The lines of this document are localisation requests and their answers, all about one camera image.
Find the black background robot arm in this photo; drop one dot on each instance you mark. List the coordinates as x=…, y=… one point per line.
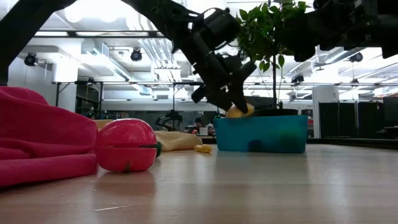
x=171, y=118

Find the black partition panels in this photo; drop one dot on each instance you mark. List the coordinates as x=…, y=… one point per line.
x=348, y=119

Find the black plastic plant pot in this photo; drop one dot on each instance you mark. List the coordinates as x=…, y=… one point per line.
x=276, y=112

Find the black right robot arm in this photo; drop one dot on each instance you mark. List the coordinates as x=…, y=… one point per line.
x=348, y=21

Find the yellow toy lemon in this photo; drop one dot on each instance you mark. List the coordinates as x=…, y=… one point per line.
x=234, y=112

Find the black background station frame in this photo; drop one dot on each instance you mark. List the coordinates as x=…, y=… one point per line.
x=124, y=83

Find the yellow towel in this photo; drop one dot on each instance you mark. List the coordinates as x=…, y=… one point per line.
x=177, y=141

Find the red toy tomato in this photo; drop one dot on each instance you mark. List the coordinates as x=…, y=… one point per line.
x=126, y=146

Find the person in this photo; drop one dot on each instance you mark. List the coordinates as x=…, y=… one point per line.
x=197, y=124

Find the black ceiling spotlight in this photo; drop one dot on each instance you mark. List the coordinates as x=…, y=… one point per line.
x=30, y=59
x=356, y=57
x=136, y=55

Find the white cup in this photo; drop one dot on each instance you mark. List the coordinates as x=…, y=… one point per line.
x=203, y=131

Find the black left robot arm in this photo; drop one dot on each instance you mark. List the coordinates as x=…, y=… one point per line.
x=161, y=12

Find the teal plastic tupperware container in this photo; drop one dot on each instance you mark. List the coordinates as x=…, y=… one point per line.
x=261, y=133

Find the green leafy potted tree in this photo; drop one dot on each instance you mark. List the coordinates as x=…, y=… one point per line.
x=264, y=31

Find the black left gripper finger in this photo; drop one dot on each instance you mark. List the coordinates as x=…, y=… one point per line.
x=214, y=99
x=242, y=90

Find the red cloth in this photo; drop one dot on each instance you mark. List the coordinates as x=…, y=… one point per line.
x=43, y=140

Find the small yellow toy produce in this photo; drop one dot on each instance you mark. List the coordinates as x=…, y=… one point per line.
x=203, y=148

